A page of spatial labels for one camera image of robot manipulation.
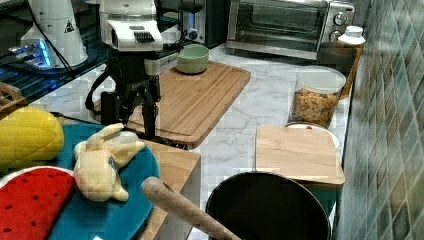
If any green ceramic bowl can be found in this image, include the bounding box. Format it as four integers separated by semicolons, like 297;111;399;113
176;44;209;74

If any yellow corn plush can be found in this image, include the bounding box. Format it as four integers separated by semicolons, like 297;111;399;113
0;106;64;173

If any red strawberry plush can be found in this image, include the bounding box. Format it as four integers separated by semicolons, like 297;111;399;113
0;167;75;240

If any clear pasta container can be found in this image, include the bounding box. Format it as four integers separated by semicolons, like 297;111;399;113
288;65;346;128

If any teal plate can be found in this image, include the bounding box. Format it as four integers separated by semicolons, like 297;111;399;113
48;124;159;240

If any white plate under board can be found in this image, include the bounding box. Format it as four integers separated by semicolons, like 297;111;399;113
285;122;340;150

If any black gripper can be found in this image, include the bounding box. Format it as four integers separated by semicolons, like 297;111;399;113
101;50;160;139

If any wooden rack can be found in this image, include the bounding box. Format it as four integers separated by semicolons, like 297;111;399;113
0;82;28;118

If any small light wooden board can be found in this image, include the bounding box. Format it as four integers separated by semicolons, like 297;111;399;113
255;125;345;187

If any silver toaster oven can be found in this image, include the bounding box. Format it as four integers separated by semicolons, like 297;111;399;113
226;0;355;60

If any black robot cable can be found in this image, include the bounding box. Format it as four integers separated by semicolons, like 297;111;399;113
27;0;76;78

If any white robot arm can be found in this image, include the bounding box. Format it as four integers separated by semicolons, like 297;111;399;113
99;0;163;138

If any large bamboo cutting board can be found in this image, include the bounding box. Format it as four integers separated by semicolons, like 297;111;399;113
93;60;252;150

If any wooden pan handle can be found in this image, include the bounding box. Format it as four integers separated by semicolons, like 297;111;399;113
141;176;241;240

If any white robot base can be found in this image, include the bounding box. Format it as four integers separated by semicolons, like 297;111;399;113
21;0;88;70

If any black silver toaster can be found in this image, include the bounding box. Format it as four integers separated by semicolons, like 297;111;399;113
178;0;230;48

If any yellow plush toy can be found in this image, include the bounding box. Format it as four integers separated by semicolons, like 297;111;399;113
73;123;145;202

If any black frying pan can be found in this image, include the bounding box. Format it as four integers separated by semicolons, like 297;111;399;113
205;172;331;240

